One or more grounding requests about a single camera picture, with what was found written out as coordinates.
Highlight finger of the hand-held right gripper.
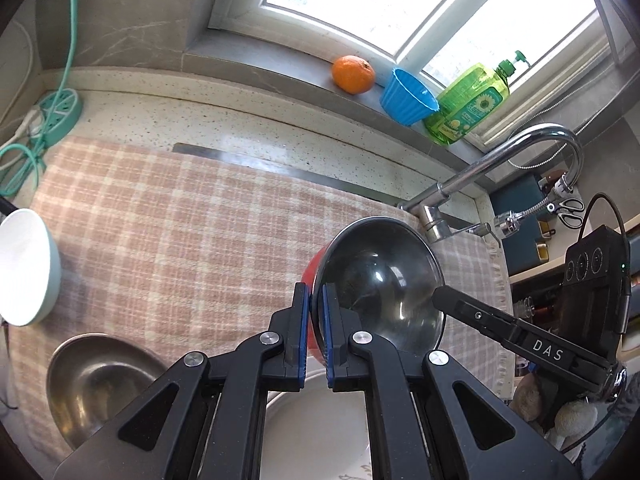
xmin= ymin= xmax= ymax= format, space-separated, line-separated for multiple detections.
xmin=431 ymin=285 xmax=616 ymax=392

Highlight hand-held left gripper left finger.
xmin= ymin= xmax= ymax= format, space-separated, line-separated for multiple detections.
xmin=52 ymin=282 xmax=311 ymax=480

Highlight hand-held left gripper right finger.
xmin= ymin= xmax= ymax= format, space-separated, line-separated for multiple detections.
xmin=321 ymin=282 xmax=583 ymax=480

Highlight red bowl with steel inside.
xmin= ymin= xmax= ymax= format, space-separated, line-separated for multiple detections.
xmin=300 ymin=216 xmax=447 ymax=368

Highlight teal box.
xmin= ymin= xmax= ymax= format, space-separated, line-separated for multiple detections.
xmin=490 ymin=172 xmax=566 ymax=278

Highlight scissors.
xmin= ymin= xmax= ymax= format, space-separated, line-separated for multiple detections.
xmin=547 ymin=197 xmax=586 ymax=228

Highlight white plate with line drawing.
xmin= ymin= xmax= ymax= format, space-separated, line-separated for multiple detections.
xmin=260 ymin=367 xmax=376 ymax=480

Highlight person's fuzzy garment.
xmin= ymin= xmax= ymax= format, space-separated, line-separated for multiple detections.
xmin=515 ymin=375 xmax=601 ymax=461

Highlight chrome faucet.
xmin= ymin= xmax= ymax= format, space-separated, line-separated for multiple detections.
xmin=397 ymin=125 xmax=586 ymax=245

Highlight pink checked cloth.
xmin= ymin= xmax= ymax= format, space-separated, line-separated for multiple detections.
xmin=7 ymin=135 xmax=516 ymax=456

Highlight stainless steel bowl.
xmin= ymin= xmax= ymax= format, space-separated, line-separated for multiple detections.
xmin=46 ymin=332 xmax=173 ymax=453

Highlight green dish soap bottle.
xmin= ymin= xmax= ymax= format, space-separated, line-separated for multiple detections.
xmin=424 ymin=50 xmax=528 ymax=147

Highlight blue ribbed cup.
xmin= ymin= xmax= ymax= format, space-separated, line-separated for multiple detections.
xmin=380 ymin=67 xmax=441 ymax=127

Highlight orange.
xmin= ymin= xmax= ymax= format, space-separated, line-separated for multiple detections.
xmin=331 ymin=55 xmax=376 ymax=95

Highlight light blue bowl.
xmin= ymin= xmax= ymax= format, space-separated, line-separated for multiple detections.
xmin=0 ymin=208 xmax=62 ymax=327

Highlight green power strip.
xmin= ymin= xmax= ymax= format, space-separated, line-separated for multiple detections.
xmin=39 ymin=89 xmax=83 ymax=146

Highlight steel flexible sprayer hose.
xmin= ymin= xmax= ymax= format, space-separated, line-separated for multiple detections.
xmin=492 ymin=195 xmax=566 ymax=237

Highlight white window frame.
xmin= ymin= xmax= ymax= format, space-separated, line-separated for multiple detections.
xmin=207 ymin=0 xmax=621 ymax=151

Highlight teal power strip with cable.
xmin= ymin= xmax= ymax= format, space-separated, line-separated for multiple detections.
xmin=0 ymin=0 xmax=83 ymax=196

